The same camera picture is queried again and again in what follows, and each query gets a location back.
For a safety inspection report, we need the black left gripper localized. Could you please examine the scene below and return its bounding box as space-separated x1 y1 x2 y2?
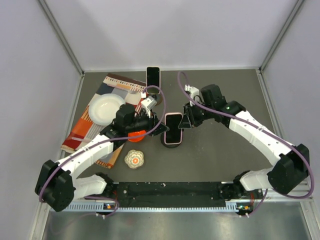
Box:
126 108 169 137

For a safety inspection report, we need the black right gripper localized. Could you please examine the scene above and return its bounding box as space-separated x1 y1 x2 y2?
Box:
178 100 214 129

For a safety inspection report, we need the pink-cased phone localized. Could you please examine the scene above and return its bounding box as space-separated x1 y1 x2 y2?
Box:
164 112 183 145

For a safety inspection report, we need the black round-base camera stand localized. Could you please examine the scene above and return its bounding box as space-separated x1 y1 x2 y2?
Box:
160 135 181 149

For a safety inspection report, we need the grey phone stand wooden base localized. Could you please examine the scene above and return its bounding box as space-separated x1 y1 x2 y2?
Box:
150 94 163 106

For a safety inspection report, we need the white-cased smartphone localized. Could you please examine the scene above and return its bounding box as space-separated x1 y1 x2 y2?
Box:
146 66 161 95

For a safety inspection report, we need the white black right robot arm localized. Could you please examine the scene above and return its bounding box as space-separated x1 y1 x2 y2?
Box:
179 84 310 198

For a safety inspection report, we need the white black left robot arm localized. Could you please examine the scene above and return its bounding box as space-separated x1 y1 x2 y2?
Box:
35 104 169 212

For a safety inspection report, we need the orange plastic bowl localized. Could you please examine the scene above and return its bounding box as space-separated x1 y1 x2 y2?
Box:
128 130 146 143

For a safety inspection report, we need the crocheted flower coaster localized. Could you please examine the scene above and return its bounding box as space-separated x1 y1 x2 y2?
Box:
124 149 145 169

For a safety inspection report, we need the colourful patchwork placemat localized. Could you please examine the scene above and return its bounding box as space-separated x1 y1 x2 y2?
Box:
61 73 146 154

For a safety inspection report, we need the white round plate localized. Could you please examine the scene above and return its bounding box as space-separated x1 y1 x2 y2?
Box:
88 93 126 126

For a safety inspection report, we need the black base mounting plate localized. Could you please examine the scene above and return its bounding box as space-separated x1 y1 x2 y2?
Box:
104 181 263 208

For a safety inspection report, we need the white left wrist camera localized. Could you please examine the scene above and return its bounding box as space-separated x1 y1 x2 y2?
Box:
140 92 157 118

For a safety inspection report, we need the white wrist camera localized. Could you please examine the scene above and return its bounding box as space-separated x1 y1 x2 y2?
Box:
184 84 200 100
140 92 157 118

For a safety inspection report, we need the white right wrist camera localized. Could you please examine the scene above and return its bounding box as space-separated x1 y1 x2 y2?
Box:
184 84 200 100

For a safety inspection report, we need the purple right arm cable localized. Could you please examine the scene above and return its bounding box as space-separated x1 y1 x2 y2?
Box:
177 71 315 218

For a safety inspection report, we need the aluminium frame rail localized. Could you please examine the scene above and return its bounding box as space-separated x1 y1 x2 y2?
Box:
39 181 313 213

